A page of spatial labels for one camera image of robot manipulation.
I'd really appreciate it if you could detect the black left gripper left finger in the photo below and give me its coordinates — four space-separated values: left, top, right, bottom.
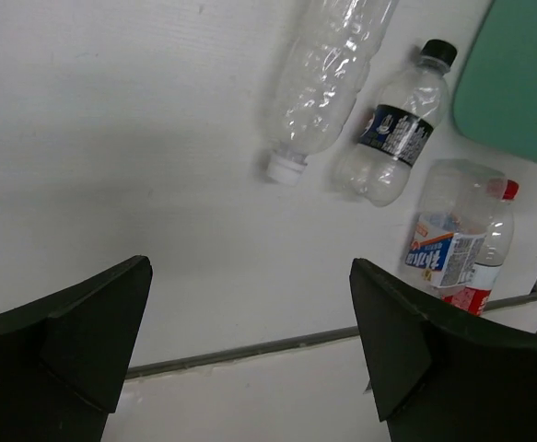
0 256 152 441

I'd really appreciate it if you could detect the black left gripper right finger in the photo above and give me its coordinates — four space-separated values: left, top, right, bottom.
349 259 537 441

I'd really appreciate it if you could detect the clear bottle red label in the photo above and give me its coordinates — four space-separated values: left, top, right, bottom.
441 180 519 316

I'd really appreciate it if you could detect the clear bottle blue white label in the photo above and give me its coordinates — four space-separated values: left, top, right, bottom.
402 159 507 296

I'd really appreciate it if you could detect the clear bottle black label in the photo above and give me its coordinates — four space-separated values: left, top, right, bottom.
333 39 458 207

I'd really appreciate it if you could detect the green plastic bin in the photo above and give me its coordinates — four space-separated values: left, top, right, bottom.
452 0 537 163

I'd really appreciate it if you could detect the clear bottle white cap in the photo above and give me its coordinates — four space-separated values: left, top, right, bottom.
266 1 397 185

